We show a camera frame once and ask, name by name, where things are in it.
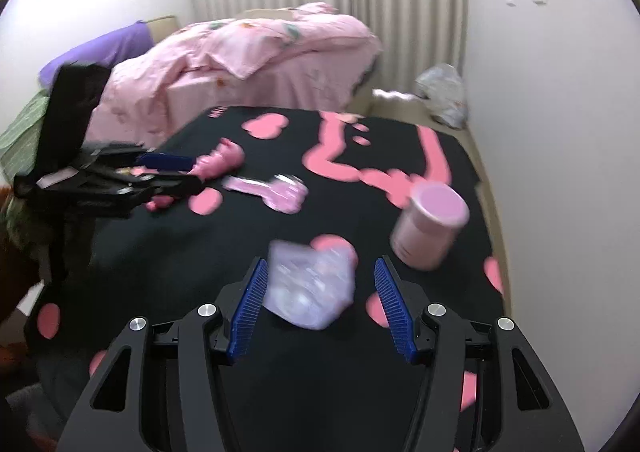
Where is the clear plastic wrap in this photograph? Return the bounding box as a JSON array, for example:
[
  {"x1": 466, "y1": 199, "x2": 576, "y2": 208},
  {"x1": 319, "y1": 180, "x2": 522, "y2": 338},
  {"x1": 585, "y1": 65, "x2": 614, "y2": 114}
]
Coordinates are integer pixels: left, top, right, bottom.
[{"x1": 262, "y1": 235, "x2": 358, "y2": 331}]

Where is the pink pig toy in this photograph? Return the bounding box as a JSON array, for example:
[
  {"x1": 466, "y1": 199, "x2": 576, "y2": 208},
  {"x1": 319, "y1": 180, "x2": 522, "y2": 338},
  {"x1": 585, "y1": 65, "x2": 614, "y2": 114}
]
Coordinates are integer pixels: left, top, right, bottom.
[{"x1": 144, "y1": 136, "x2": 246, "y2": 213}]

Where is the green checked cloth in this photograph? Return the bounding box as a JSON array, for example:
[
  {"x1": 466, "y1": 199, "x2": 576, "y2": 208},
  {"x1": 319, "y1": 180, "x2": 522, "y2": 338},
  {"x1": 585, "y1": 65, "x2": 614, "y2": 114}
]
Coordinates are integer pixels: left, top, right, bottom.
[{"x1": 1, "y1": 90, "x2": 49, "y2": 185}]

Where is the pink cylindrical cup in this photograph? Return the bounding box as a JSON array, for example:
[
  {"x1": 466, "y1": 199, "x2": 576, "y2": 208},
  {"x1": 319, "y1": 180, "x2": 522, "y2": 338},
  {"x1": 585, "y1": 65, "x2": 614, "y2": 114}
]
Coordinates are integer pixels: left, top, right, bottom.
[{"x1": 390, "y1": 182, "x2": 470, "y2": 271}]

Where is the purple pillow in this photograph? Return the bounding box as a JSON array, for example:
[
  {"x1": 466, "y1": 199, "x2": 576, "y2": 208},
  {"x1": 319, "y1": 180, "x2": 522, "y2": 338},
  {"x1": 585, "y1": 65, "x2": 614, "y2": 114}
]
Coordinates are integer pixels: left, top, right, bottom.
[{"x1": 38, "y1": 22, "x2": 154, "y2": 90}]

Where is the black pink table mat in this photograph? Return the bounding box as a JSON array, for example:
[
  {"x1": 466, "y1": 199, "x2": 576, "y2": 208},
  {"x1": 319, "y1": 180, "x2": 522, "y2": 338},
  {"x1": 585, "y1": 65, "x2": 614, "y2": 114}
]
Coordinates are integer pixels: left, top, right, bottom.
[{"x1": 38, "y1": 108, "x2": 503, "y2": 451}]

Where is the pink handheld mirror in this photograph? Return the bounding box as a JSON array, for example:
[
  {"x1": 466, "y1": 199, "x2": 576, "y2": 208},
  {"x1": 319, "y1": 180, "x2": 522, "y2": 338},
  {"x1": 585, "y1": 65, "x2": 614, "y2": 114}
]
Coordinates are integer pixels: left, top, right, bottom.
[{"x1": 222, "y1": 175, "x2": 308, "y2": 215}]

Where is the pink floral duvet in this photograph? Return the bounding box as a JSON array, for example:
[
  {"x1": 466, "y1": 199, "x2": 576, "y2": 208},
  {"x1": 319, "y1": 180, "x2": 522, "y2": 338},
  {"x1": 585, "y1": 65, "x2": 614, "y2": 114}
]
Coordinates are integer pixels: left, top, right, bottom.
[{"x1": 87, "y1": 2, "x2": 382, "y2": 147}]

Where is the white plastic bag on floor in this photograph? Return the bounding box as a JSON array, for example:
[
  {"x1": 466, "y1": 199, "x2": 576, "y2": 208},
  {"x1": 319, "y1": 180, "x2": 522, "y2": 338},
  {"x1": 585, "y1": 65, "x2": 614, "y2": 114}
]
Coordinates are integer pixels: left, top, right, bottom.
[{"x1": 416, "y1": 63, "x2": 469, "y2": 130}]

